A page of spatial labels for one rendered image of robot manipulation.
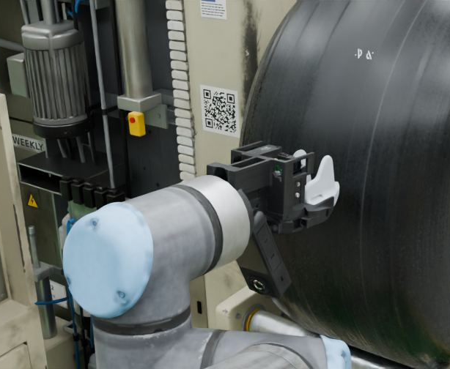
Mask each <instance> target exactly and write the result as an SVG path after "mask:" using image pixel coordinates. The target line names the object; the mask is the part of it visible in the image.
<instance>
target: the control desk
mask: <svg viewBox="0 0 450 369"><path fill-rule="evenodd" d="M35 302H37V293H36V288H35V283H34V274H33V269H32V260H31V256H30V250H29V242H28V237H27V232H26V223H25V218H24V213H23V204H22V199H21V190H20V185H19V181H18V172H17V166H16V161H15V153H14V148H13V143H12V134H11V129H10V121H9V115H8V110H7V101H6V97H5V94H0V369H48V366H47V361H46V356H45V347H44V342H43V334H42V328H41V323H40V314H39V310H38V306H37V305H35Z"/></svg>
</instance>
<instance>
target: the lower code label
mask: <svg viewBox="0 0 450 369"><path fill-rule="evenodd" d="M200 94H201V104H202V124H203V130H206V131H210V132H214V133H220V134H224V135H230V136H233V137H237V138H239V137H240V126H239V113H238V99H237V91H233V90H229V89H222V88H217V87H213V86H205V85H201V84H200Z"/></svg>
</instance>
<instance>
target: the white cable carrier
mask: <svg viewBox="0 0 450 369"><path fill-rule="evenodd" d="M183 2H184V0H168V1H166V8H167V9H170V10H169V11H167V13H166V15H167V18H168V19H172V20H170V21H169V22H168V29H174V30H171V31H169V39H172V41H170V42H169V48H170V49H174V50H172V51H171V52H170V57H171V59H174V60H173V61H171V68H173V69H175V70H173V71H172V72H171V75H172V77H173V78H177V79H175V80H173V82H172V85H173V87H174V88H177V89H175V90H174V97H178V98H177V99H175V100H174V106H176V107H179V108H176V109H175V111H174V112H175V116H178V117H177V118H176V125H179V127H177V134H178V135H180V136H178V137H177V142H178V143H179V144H180V145H179V146H178V152H180V153H182V154H180V155H179V161H180V162H182V163H180V170H181V171H183V172H181V173H180V178H181V179H184V180H183V181H181V182H184V181H187V180H189V179H194V178H196V177H197V174H195V173H196V165H194V164H195V162H196V157H195V156H194V154H195V148H194V147H193V145H194V144H195V141H194V139H193V138H192V137H193V135H194V130H193V129H192V127H193V121H192V119H191V117H193V116H192V111H191V109H190V108H192V106H191V101H190V99H191V92H190V91H189V90H190V89H191V87H190V83H189V80H190V77H189V73H188V71H189V67H188V54H187V51H188V49H187V44H186V42H187V39H186V28H185V13H184V12H185V10H184V3H183ZM177 59H178V60H177Z"/></svg>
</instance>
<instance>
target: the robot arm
mask: <svg viewBox="0 0 450 369"><path fill-rule="evenodd" d="M253 147H254V149H252V150H250V151H247V152H242V151H244V150H247V149H250V148H253ZM281 150H282V148H281V147H280V146H274V145H266V146H263V141H258V142H256V143H251V144H249V145H246V146H241V147H239V148H236V149H232V150H231V165H225V164H222V163H217V162H214V163H211V164H208V165H207V175H203V176H199V177H196V178H194V179H189V180H187V181H184V182H181V183H178V184H174V185H172V186H169V187H166V188H163V189H161V190H157V191H155V192H152V193H148V194H145V195H141V196H139V197H136V198H132V199H130V200H127V201H123V202H115V203H111V204H107V205H105V206H103V207H101V208H100V209H98V210H97V211H96V212H93V213H91V214H88V215H86V216H84V217H82V218H81V219H80V220H79V221H77V222H76V223H75V225H74V226H73V227H72V228H71V229H70V232H69V234H68V235H67V238H66V241H65V244H64V250H63V270H64V276H65V277H66V280H67V283H68V286H69V287H68V288H69V290H70V293H71V294H72V295H73V298H74V299H75V301H76V302H77V303H78V304H79V305H80V306H81V307H82V308H83V309H84V310H85V311H86V312H88V313H90V314H92V326H93V333H94V342H95V356H96V364H97V369H351V357H350V350H349V348H348V346H347V344H346V343H345V342H343V341H341V340H335V339H329V338H326V336H323V335H320V336H318V337H317V338H315V337H306V336H297V335H280V334H270V333H261V332H244V331H235V330H222V329H209V328H196V327H192V323H191V305H190V303H191V298H190V290H189V281H191V280H193V279H196V278H198V277H200V276H202V275H205V274H207V273H208V272H211V271H213V270H214V269H217V268H219V267H222V266H224V265H226V264H228V263H231V262H233V261H235V260H236V262H237V264H238V266H239V267H240V271H241V272H242V274H243V277H244V279H245V281H246V283H247V286H248V288H249V289H250V290H252V291H255V292H257V293H258V294H261V295H266V296H270V297H274V298H277V299H280V297H281V296H282V294H283V293H284V292H285V291H286V289H287V288H288V286H289V285H290V283H291V282H292V281H291V280H290V278H289V275H288V272H287V269H286V267H285V265H284V262H283V260H282V258H281V255H280V253H279V250H278V248H277V246H276V243H275V241H274V238H273V235H272V234H271V233H275V234H291V233H293V232H297V231H301V230H302V229H303V228H309V227H311V226H314V225H316V224H319V223H322V222H324V221H326V220H327V219H328V218H329V217H330V215H331V213H332V211H333V207H334V206H335V204H336V201H337V199H338V197H339V183H338V182H335V181H334V174H333V161H332V158H331V157H330V156H328V155H327V156H325V157H324V158H323V159H322V161H321V163H320V167H319V170H318V172H317V175H316V177H315V178H314V179H313V180H311V174H313V173H314V152H310V153H308V154H307V153H306V152H305V151H304V150H302V149H301V150H298V151H296V153H294V155H289V154H286V153H284V152H281ZM241 157H242V161H241Z"/></svg>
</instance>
